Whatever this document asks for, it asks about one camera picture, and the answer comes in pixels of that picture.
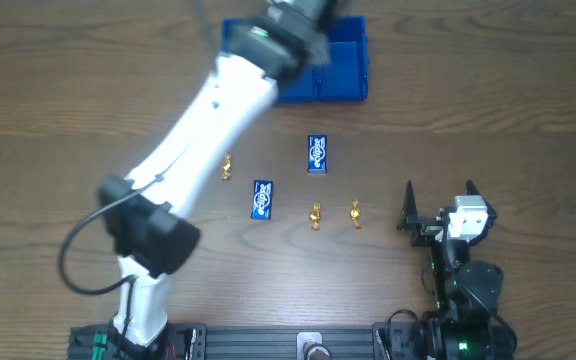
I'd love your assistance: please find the blue tray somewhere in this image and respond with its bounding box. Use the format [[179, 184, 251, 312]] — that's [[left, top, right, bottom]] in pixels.
[[220, 14, 371, 106]]

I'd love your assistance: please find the gold wrapped candy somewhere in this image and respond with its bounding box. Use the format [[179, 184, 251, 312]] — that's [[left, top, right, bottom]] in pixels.
[[308, 201, 323, 231], [220, 152, 234, 182], [349, 198, 363, 230]]

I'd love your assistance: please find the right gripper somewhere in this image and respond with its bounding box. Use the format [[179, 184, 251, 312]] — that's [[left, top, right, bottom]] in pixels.
[[396, 179, 499, 248]]

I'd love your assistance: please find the mounting rail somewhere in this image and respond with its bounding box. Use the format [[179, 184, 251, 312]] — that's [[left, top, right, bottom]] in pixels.
[[67, 323, 515, 360]]

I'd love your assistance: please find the black cable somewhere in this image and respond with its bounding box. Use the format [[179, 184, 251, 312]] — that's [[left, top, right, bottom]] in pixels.
[[460, 282, 519, 356], [57, 172, 170, 297]]

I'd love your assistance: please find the blue candy pack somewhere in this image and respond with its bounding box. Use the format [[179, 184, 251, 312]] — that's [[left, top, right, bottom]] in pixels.
[[306, 134, 329, 175], [250, 179, 275, 222]]

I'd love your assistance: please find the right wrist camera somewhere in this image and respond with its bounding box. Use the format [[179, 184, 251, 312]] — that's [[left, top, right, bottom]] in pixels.
[[441, 194, 490, 244]]

